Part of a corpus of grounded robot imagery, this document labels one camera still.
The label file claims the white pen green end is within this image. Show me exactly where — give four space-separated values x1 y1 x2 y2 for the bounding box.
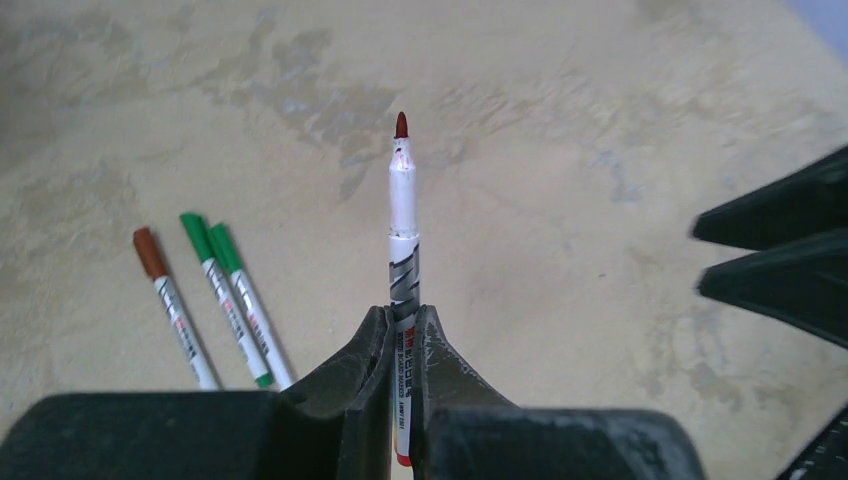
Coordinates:
201 258 274 388

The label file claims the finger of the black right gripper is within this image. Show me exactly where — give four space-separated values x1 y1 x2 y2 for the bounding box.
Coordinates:
697 229 847 348
691 146 847 251

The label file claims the white pen red end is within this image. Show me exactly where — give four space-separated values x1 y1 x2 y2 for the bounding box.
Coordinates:
388 112 420 467

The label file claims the white pen brown end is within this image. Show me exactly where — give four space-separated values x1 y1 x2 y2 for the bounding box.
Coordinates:
153 275 220 391

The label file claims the brown pen cap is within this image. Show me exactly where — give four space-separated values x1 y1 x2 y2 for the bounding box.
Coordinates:
132 227 168 281

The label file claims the white pen magenta end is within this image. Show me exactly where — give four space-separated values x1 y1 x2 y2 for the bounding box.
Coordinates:
230 268 294 391

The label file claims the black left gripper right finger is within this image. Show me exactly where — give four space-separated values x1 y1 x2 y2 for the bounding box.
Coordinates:
411 305 706 480

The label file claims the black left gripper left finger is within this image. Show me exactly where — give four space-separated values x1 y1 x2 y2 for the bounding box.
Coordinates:
1 306 393 479

